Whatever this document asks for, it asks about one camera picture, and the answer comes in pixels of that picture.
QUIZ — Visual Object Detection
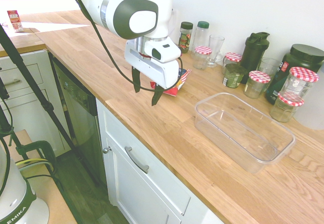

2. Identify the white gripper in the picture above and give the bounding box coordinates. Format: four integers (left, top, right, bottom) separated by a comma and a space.
124, 39, 182, 107

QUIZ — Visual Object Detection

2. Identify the red striped potato chip bag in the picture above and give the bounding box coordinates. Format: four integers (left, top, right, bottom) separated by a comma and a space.
149, 67, 193, 98

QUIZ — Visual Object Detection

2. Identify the clear plastic rectangular container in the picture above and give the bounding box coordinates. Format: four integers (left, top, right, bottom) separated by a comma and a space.
194, 92, 297, 175

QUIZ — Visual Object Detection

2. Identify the glass jar red gingham lid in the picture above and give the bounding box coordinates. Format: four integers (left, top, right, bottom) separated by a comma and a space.
222, 52, 242, 76
192, 45, 213, 70
243, 70, 272, 99

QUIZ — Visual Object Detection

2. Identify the spice jar with dark lid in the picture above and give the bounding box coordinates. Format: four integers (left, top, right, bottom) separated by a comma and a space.
178, 21, 194, 54

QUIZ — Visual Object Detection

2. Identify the stainless steel dishwasher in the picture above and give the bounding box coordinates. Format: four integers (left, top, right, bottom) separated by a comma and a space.
49, 53, 107, 185

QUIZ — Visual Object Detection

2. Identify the clear bottle with green lid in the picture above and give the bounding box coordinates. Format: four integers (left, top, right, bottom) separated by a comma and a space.
191, 20, 210, 58

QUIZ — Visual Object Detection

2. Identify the tall clear glass mug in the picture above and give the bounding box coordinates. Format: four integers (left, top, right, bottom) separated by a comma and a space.
206, 34, 226, 68

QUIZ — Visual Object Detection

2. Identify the green cup with foil lid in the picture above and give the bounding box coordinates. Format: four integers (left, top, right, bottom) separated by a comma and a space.
222, 63, 249, 89

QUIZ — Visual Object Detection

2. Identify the black shaker bottle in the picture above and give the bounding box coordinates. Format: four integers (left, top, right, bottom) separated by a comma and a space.
239, 31, 271, 85

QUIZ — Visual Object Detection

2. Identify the black tripod pole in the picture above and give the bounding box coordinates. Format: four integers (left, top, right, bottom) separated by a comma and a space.
0, 23, 102, 187

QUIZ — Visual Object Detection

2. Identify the clear glass tumbler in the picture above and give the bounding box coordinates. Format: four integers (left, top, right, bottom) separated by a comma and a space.
258, 57, 282, 78

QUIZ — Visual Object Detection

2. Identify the faceted jar red gingham lid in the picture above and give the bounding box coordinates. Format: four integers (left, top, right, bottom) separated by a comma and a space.
269, 92, 305, 124

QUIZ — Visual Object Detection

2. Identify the small red carton box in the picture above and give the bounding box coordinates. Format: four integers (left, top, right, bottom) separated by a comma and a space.
7, 9, 25, 33

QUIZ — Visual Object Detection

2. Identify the large jar red gingham lid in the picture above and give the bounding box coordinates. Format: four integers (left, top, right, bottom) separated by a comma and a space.
278, 66, 320, 101

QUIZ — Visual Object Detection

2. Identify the large black supplement tub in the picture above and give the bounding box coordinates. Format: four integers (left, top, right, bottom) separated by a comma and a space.
264, 43, 324, 106

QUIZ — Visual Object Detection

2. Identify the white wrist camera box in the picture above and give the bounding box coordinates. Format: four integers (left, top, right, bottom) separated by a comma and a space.
150, 42, 182, 63

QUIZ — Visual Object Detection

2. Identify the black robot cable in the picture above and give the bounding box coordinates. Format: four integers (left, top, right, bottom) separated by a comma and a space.
66, 0, 184, 92

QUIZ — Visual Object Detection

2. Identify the silver curved drawer handle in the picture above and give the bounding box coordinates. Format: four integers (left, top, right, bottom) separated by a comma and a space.
124, 146, 150, 174

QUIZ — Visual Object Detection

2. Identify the white cabinet with curved handle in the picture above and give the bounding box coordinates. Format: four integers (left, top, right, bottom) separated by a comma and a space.
95, 98, 225, 224

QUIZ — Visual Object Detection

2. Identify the white cabinet with bar handle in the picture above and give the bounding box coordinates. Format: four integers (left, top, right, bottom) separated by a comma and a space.
0, 48, 73, 158

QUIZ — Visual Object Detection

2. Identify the silver bar drawer handle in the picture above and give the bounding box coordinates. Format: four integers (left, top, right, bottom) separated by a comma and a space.
3, 79, 23, 88

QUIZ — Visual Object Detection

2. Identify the yellow cable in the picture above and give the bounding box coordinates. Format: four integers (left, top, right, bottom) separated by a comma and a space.
15, 157, 54, 172

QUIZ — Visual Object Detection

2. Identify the black camera stand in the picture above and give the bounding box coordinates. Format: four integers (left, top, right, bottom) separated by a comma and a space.
0, 76, 30, 162

